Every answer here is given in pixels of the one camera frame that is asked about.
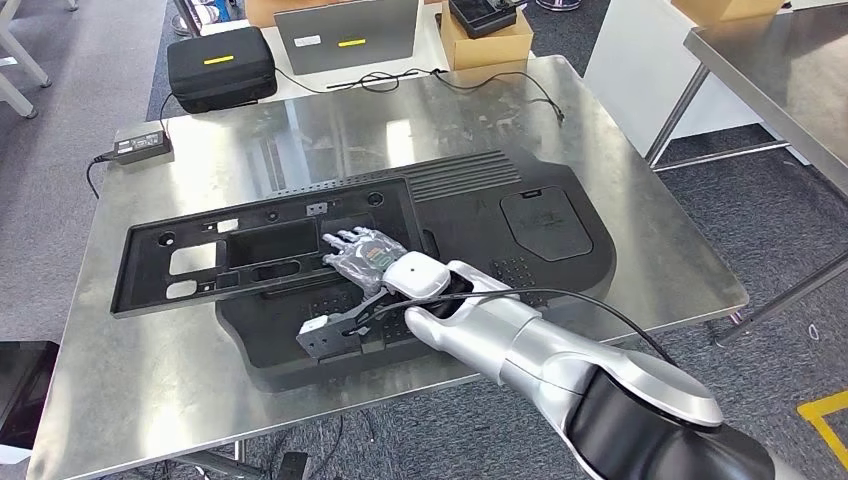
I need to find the black floor plug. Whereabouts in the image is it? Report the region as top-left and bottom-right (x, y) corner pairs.
(278, 451), (311, 480)

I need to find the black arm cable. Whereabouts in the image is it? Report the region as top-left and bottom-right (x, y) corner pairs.
(357, 288), (677, 367)

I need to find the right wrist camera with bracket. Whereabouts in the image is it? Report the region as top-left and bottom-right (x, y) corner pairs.
(296, 288), (392, 362)

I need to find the black floor cable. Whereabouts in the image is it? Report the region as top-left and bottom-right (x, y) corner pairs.
(311, 413), (346, 478)

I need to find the black textured plastic panel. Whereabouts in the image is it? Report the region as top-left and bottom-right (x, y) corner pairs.
(215, 148), (617, 393)

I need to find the black laptop cable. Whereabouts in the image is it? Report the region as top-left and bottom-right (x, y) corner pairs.
(274, 66), (566, 126)

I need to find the yellow floor tape marker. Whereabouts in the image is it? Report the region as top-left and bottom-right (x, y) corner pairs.
(796, 390), (848, 473)

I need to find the black plastic plate bracket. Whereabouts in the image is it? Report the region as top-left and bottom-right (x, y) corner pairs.
(109, 175), (425, 319)

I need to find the stainless steel workbench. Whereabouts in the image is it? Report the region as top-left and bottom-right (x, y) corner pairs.
(26, 54), (750, 480)

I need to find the white cabinet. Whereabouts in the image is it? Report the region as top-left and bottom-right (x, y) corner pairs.
(582, 0), (813, 167)

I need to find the black carrying case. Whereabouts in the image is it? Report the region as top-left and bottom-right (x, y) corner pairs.
(166, 26), (278, 115)

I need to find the white table frame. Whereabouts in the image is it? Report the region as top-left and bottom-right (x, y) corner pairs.
(0, 0), (79, 121)

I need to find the stainless steel table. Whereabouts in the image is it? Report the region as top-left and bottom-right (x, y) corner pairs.
(645, 3), (848, 349)

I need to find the black adapter cable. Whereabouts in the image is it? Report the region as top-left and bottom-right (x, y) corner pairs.
(84, 150), (117, 200)

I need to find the black flat screen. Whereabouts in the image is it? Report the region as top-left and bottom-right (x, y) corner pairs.
(0, 341), (61, 452)

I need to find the open cardboard box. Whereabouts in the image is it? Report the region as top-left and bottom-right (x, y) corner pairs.
(440, 3), (535, 72)

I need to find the black power adapter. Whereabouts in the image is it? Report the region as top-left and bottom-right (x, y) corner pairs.
(112, 127), (175, 167)

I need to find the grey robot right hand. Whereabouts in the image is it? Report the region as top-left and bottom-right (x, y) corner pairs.
(321, 226), (409, 296)

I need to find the black tray box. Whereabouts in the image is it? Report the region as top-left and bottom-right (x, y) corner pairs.
(449, 0), (519, 40)

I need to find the grey laptop with labels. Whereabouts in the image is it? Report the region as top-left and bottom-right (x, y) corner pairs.
(273, 0), (421, 76)

